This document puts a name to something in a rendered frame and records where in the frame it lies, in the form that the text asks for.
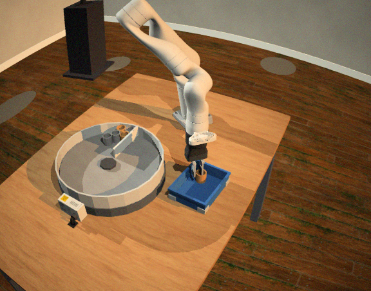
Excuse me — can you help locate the blue open-top crate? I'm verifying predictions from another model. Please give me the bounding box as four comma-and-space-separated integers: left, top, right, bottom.
167, 162, 230, 214

